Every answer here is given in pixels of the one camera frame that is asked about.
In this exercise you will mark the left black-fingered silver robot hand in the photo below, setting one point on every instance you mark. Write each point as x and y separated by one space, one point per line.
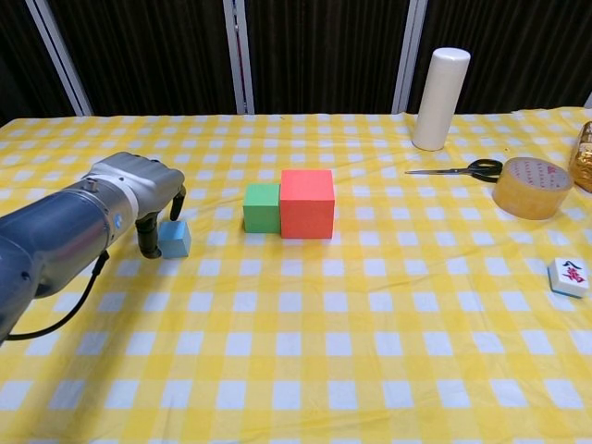
148 178

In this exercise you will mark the small blue cube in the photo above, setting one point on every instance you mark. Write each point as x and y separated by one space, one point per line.
176 242

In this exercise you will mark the green cube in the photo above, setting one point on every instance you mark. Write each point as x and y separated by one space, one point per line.
261 210

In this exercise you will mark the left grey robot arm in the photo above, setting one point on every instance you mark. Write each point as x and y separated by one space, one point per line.
51 240

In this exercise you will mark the yellow checkered tablecloth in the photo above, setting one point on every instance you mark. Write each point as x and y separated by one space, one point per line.
296 347

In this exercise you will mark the large red cube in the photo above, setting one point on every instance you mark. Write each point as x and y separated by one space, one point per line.
307 208

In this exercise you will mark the white cylinder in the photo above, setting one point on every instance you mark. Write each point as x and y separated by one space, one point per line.
439 102

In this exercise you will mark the clear packing tape roll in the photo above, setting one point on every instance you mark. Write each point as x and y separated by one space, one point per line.
527 201

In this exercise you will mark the mahjong tile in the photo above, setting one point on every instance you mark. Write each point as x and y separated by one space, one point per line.
570 277

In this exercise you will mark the gold foil snack package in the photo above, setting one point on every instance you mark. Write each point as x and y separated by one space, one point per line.
583 162

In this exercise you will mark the silver aluminium frame post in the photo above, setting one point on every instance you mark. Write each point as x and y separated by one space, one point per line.
238 55
60 55
588 99
409 55

